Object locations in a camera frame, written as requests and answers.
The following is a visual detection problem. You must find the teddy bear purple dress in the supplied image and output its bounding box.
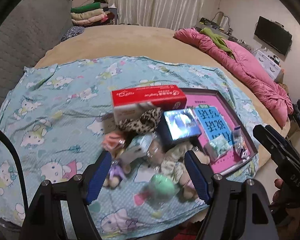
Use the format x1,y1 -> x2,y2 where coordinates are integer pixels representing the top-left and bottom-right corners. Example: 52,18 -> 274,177
103,157 -> 131,189

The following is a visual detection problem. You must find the floral beige cloth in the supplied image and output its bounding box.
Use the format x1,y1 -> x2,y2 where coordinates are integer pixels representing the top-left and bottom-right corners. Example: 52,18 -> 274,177
160,142 -> 193,184

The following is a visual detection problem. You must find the pink packaged cloth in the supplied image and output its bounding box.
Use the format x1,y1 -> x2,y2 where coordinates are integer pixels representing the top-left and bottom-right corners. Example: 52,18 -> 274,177
101,131 -> 126,153

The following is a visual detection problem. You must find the white plastic snack packet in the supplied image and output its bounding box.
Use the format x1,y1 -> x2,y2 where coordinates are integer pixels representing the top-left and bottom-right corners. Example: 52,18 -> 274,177
232,126 -> 249,159

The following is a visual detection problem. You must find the leopard print fabric scarf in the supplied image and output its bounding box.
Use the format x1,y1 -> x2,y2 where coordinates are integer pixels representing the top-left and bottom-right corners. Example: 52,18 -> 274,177
117,107 -> 162,134

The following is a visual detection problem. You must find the person's right hand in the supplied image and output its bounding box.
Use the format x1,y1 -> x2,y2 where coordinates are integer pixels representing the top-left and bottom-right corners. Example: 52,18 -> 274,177
269,179 -> 290,212

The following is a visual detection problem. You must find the green round plush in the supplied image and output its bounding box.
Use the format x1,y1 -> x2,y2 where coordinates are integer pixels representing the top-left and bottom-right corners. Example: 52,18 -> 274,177
145,174 -> 178,203

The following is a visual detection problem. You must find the small green white packet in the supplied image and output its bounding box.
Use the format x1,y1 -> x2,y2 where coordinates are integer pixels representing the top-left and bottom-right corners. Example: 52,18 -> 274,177
119,133 -> 154,165

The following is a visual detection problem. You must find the dark blue small box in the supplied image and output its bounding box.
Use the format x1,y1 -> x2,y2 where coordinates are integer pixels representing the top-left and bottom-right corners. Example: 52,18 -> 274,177
156,108 -> 202,150

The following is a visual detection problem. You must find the pink blue children's book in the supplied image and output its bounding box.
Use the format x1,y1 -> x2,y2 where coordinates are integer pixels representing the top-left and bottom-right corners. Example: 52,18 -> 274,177
185,93 -> 253,170

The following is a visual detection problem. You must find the light blue cartoon sheet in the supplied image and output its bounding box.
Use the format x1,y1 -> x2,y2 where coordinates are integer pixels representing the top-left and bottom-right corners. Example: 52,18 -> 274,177
0,56 -> 262,239

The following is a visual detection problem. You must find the red white tissue box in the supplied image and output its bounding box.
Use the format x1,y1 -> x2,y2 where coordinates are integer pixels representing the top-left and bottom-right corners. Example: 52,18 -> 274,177
111,85 -> 187,123

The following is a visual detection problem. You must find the pink quilted comforter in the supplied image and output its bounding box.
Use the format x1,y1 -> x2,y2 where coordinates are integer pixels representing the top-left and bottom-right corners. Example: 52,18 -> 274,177
174,28 -> 293,128

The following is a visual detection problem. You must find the white drawer cabinet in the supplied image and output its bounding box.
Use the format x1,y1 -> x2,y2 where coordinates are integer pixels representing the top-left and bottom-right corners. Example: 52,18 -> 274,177
253,50 -> 283,82

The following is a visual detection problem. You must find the black television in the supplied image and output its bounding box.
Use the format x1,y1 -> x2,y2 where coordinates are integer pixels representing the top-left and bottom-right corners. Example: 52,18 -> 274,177
254,16 -> 292,56

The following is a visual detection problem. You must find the green garment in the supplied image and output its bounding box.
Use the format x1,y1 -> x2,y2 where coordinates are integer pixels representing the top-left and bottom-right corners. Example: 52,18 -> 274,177
199,27 -> 235,59

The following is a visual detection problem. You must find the tan bed blanket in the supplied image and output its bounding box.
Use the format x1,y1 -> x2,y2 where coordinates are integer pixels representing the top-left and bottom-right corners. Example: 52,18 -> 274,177
33,24 -> 291,165

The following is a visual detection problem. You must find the dark floral pillow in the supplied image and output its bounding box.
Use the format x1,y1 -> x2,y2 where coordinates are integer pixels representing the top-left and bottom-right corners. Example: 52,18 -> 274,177
61,26 -> 85,42

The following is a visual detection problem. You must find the cluttered side desk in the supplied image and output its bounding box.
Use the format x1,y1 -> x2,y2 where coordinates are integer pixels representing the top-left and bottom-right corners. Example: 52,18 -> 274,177
199,11 -> 233,35

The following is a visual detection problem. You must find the grey quilted headboard cover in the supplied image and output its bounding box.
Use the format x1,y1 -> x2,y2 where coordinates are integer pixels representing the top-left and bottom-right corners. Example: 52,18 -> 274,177
0,0 -> 72,107

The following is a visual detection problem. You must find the stack of folded clothes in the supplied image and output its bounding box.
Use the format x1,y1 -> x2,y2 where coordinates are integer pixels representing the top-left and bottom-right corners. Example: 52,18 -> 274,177
70,0 -> 117,27

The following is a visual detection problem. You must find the white striped curtain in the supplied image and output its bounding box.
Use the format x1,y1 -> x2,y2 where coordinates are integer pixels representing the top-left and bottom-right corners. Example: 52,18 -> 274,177
108,0 -> 205,30

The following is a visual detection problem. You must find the black cable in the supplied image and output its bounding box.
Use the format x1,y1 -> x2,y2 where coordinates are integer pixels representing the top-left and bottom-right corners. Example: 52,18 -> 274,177
0,122 -> 28,205

